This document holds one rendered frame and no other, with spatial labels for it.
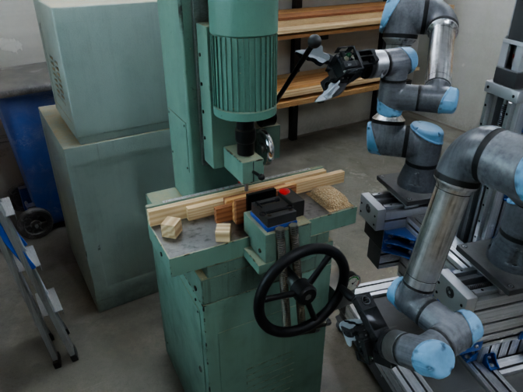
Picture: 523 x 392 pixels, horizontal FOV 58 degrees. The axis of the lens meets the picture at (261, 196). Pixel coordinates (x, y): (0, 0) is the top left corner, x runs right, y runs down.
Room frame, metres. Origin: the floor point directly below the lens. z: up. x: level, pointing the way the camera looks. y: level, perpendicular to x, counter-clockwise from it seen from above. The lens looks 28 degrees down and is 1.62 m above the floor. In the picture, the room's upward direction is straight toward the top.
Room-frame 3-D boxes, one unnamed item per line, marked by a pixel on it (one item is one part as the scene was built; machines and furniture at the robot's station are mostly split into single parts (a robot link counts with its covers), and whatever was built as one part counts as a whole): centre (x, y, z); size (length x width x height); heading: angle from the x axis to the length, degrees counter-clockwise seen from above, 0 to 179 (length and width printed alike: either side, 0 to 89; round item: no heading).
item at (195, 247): (1.17, 0.00, 0.87); 0.61 x 0.30 x 0.06; 117
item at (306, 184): (1.31, -0.03, 0.92); 0.55 x 0.02 x 0.04; 117
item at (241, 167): (1.29, 0.05, 1.03); 0.14 x 0.07 x 0.09; 27
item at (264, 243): (1.10, -0.04, 0.92); 0.15 x 0.13 x 0.09; 117
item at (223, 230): (1.09, 0.10, 0.92); 0.05 x 0.04 x 0.03; 179
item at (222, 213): (1.22, 0.03, 0.92); 0.23 x 0.02 x 0.05; 117
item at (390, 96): (1.35, -0.40, 1.22); 0.11 x 0.08 x 0.11; 73
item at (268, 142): (1.44, -0.01, 1.02); 0.12 x 0.03 x 0.12; 27
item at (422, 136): (1.58, -0.58, 0.98); 0.13 x 0.12 x 0.14; 73
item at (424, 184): (1.57, -0.59, 0.87); 0.15 x 0.15 x 0.10
